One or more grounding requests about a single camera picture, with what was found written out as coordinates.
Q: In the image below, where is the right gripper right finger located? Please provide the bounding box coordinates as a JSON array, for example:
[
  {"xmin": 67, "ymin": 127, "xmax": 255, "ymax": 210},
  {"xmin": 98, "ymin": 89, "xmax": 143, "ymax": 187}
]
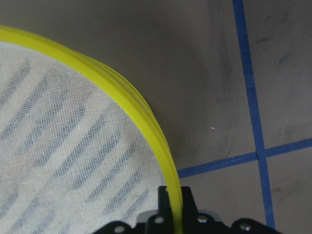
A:
[{"xmin": 181, "ymin": 186, "xmax": 233, "ymax": 234}]

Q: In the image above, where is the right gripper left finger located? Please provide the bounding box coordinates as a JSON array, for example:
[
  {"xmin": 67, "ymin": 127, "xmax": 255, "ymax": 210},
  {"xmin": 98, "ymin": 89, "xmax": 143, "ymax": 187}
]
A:
[{"xmin": 132, "ymin": 186, "xmax": 174, "ymax": 234}]

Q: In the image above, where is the yellow steamer layer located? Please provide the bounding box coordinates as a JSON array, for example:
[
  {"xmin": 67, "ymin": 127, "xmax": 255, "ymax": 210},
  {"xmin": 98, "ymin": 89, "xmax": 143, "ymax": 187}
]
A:
[
  {"xmin": 94, "ymin": 59, "xmax": 171, "ymax": 154},
  {"xmin": 0, "ymin": 26, "xmax": 182, "ymax": 234}
]

